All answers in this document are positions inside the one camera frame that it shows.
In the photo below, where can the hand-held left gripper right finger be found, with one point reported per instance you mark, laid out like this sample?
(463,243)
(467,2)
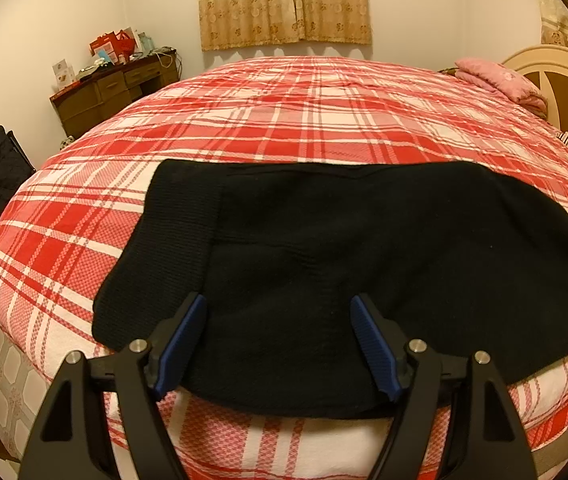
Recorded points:
(370,340)

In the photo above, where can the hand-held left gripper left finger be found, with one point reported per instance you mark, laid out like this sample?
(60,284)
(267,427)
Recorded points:
(188,327)

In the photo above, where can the black pants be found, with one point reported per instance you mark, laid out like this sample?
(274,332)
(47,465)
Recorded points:
(314,240)

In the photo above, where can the patterned mattress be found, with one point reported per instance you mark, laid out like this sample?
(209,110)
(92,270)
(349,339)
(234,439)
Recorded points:
(6,385)

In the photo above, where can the red plaid bed blanket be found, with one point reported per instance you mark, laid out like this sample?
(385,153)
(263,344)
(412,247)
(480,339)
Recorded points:
(289,110)

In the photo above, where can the brown wooden desk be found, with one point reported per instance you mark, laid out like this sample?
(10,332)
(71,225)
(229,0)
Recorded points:
(109,90)

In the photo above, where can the white greeting card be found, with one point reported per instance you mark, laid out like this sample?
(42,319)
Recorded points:
(63,72)

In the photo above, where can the pink folded blanket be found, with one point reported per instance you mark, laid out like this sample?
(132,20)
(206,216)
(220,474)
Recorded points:
(504,82)

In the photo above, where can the red gift bag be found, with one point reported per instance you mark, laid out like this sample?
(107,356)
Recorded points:
(114,45)

